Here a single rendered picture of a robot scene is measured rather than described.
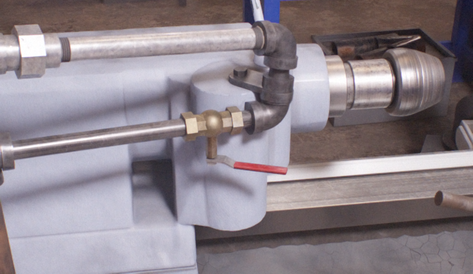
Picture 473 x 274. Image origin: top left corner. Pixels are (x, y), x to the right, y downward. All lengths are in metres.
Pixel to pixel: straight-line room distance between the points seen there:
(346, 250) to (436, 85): 0.40
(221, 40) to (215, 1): 3.94
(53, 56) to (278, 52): 0.23
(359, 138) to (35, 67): 2.51
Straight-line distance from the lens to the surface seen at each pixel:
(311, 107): 0.88
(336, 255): 1.23
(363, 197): 1.18
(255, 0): 0.83
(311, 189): 1.19
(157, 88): 0.82
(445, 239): 1.30
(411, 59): 0.93
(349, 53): 3.20
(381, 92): 0.93
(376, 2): 4.69
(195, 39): 0.68
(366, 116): 3.17
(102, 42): 0.65
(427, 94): 0.94
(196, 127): 0.72
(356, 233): 1.25
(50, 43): 0.64
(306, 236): 1.23
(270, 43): 0.71
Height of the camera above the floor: 1.49
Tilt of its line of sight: 29 degrees down
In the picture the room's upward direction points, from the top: straight up
